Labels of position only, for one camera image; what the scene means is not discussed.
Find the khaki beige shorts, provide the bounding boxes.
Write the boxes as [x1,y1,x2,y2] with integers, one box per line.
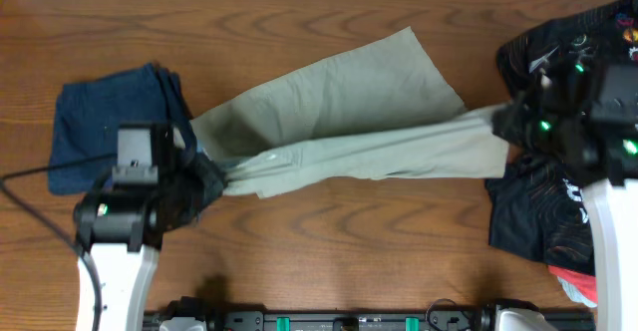
[191,28,508,198]

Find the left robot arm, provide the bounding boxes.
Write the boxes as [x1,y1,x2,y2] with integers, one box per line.
[74,153,226,330]

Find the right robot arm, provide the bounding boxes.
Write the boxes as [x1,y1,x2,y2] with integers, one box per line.
[491,87,637,330]

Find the black printed cycling jersey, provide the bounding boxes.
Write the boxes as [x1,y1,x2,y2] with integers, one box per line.
[485,0,637,275]

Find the folded navy blue shorts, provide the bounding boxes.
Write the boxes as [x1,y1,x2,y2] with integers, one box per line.
[50,64,196,165]

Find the red garment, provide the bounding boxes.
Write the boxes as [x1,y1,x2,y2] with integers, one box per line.
[548,265,598,308]

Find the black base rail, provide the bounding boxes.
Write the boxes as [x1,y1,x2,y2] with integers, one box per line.
[142,297,596,331]

